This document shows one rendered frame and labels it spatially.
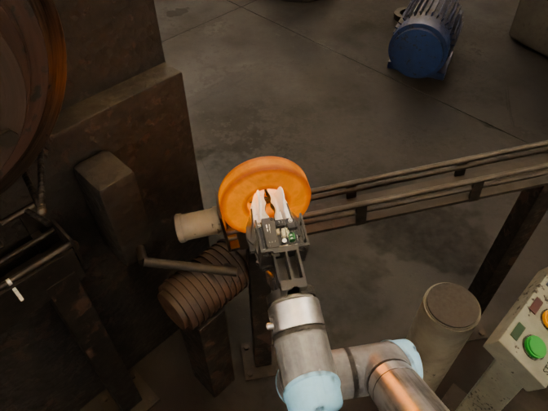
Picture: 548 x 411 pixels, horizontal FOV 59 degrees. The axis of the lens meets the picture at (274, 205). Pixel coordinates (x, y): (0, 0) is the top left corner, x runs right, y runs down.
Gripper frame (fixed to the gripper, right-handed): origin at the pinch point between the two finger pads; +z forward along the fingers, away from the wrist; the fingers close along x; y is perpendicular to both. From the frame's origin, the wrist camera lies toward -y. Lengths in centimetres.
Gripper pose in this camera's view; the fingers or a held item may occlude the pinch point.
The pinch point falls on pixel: (264, 189)
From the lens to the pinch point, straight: 80.3
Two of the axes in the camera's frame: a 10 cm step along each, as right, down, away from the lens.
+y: 0.6, -4.7, -8.8
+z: -2.0, -8.7, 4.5
